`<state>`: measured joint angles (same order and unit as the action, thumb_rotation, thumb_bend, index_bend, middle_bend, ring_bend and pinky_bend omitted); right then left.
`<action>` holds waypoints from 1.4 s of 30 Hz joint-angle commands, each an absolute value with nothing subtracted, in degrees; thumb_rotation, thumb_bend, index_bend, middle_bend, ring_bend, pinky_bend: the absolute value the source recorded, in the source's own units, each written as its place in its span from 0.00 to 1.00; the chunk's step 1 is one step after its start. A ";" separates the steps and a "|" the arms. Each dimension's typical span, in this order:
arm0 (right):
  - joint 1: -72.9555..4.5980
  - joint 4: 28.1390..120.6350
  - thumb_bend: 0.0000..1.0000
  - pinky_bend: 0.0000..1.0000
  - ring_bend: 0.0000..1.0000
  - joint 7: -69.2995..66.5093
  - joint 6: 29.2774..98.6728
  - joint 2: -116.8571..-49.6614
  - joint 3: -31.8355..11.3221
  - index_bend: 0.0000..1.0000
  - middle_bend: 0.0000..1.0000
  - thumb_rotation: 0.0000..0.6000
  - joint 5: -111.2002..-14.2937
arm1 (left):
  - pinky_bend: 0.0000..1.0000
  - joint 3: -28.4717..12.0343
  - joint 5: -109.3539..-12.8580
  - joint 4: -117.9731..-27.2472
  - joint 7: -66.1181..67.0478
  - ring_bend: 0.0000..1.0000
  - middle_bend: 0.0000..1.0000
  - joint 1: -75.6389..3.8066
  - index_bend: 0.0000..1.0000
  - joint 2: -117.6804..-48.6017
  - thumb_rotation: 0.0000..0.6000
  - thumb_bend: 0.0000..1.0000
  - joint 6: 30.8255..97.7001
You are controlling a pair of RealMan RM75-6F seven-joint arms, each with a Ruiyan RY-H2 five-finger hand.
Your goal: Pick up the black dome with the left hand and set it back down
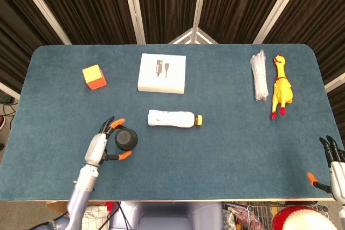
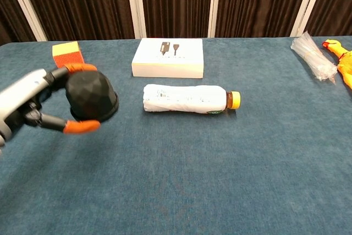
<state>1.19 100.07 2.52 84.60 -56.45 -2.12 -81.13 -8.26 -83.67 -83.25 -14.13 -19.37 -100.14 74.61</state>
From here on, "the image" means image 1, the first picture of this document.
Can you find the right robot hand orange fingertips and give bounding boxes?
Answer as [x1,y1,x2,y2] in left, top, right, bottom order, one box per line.
[307,135,345,205]

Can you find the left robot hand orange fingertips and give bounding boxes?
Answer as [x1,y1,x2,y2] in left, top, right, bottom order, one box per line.
[84,116,133,166]

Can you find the black dome-shaped object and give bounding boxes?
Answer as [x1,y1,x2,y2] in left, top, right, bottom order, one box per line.
[114,124,139,151]

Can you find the brown cardboard box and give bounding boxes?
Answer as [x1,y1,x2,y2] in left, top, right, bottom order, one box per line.
[45,200,71,214]

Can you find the white checkered bag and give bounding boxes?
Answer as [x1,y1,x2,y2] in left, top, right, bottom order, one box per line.
[80,205,110,230]

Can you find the orange and yellow cube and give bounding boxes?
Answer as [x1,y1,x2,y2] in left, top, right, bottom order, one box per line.
[82,64,107,91]

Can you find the red drum with white skin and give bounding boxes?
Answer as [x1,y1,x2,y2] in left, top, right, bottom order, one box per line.
[271,205,339,230]

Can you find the white-labelled bottle with yellow cap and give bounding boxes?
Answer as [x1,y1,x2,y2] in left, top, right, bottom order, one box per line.
[147,109,204,128]

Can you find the white flat printed box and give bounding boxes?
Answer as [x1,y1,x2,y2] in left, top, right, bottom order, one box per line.
[137,53,187,95]

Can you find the yellow rubber chicken toy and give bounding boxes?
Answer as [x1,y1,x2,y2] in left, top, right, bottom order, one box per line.
[271,53,294,120]

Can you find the grey-blue robot torso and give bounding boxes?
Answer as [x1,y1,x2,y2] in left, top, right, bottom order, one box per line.
[118,201,224,230]

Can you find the blue table cloth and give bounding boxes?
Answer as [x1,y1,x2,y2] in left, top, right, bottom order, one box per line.
[0,43,342,203]

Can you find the white triangular partition foot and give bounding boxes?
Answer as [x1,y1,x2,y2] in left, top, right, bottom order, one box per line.
[168,27,219,45]

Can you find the dark brown pleated curtain panel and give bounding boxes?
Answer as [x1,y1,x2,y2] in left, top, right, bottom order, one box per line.
[263,0,345,85]
[201,0,294,44]
[134,0,202,44]
[0,0,67,93]
[25,0,138,45]

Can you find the metal wire basket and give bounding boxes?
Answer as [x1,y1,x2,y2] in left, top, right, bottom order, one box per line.
[223,201,329,230]

